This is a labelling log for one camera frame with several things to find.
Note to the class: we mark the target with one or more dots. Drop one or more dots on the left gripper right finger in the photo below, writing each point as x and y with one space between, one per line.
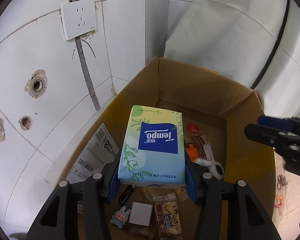
247 218

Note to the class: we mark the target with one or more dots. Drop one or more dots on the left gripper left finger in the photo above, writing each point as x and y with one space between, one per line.
58 217

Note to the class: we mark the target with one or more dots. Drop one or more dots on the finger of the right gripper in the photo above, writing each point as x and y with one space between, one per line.
273 122
267 134

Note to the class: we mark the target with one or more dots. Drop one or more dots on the white plastic clamp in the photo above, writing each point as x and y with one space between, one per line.
214 167

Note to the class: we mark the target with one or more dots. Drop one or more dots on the orange utility knife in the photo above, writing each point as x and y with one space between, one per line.
191 151

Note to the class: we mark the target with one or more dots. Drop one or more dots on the Tempo tissue pack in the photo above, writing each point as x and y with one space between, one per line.
153 153

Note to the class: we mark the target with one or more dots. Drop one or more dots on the cardboard box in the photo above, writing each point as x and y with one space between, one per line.
222 108

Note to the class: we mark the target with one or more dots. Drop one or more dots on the beige table cloth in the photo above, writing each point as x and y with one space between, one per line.
287 217

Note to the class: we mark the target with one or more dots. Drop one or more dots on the red snack packet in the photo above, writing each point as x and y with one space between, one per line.
193 128

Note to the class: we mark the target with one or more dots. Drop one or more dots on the blue bunny pig figurine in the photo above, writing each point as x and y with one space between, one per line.
121 216

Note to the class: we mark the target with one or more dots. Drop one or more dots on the black pen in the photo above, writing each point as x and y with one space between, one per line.
124 197

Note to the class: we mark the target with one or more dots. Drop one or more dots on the nut bar packet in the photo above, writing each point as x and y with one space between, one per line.
168 220

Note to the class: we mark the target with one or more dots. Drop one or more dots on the small white box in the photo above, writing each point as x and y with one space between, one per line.
140 214

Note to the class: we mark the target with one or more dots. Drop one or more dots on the white shipping label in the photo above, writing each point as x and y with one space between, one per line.
99 151

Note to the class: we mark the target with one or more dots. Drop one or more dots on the pale green curtain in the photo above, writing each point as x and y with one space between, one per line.
254 42

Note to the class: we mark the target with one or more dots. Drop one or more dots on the white wall socket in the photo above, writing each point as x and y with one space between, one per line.
78 18

